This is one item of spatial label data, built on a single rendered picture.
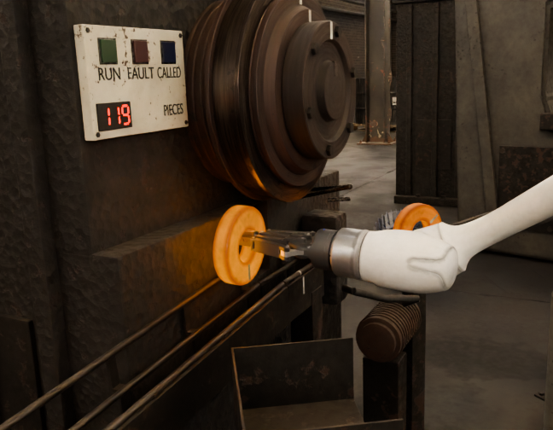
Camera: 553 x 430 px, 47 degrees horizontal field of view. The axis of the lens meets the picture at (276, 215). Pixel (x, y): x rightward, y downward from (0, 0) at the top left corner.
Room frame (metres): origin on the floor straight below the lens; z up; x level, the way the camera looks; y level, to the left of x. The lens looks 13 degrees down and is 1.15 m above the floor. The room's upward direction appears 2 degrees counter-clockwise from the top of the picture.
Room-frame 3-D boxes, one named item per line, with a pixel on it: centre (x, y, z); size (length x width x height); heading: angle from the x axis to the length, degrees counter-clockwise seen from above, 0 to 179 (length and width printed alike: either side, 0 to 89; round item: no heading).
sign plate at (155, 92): (1.13, 0.23, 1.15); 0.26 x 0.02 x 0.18; 152
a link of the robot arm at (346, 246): (1.09, -0.13, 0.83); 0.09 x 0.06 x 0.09; 152
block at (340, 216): (1.59, -0.12, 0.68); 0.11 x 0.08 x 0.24; 62
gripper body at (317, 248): (1.13, -0.07, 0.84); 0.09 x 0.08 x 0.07; 62
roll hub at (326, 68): (1.33, -0.11, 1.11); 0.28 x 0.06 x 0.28; 152
